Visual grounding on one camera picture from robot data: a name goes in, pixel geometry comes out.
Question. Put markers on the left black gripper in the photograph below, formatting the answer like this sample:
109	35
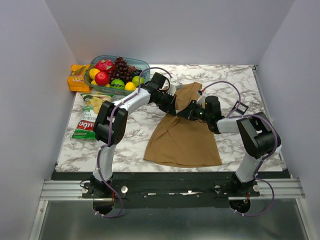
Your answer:
170	108

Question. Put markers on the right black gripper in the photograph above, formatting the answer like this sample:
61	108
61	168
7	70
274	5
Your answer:
188	112

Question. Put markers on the brown clothing garment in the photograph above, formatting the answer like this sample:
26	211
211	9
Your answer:
179	142

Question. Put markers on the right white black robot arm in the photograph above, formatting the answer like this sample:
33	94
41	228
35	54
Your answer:
260	139

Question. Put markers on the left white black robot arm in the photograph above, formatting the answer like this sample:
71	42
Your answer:
110	124

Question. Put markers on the black brooch display box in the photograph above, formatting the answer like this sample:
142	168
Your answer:
242	109

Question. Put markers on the green lime right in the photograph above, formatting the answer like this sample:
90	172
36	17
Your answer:
136	80

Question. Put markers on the yellow lemon front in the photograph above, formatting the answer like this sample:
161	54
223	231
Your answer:
130	86

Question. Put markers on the yellow lemon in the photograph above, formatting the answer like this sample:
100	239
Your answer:
130	86
93	72

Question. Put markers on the purple grape bunch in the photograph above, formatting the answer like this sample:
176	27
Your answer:
123	70

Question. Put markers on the clear teal fruit bowl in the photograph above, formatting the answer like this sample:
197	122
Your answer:
107	89

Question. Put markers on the red apple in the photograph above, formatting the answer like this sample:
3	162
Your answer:
102	78

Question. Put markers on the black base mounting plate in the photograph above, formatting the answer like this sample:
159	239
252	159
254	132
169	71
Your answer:
184	180

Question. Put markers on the green cassava chips bag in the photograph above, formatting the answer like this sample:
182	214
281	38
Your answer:
92	103

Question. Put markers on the red dragon fruit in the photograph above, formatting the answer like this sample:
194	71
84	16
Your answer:
105	65

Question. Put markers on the yellow lemon left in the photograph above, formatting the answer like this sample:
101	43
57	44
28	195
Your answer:
93	72

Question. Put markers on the orange snack packet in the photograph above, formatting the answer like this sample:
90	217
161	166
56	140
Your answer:
76	79

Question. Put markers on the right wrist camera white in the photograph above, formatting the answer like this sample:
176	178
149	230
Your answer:
201	98

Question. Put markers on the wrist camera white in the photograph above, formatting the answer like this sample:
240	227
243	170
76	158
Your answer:
201	98
173	87

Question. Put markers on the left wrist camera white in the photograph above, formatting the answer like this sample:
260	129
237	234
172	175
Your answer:
173	87

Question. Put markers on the aluminium frame rail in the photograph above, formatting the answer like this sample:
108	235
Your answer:
58	190

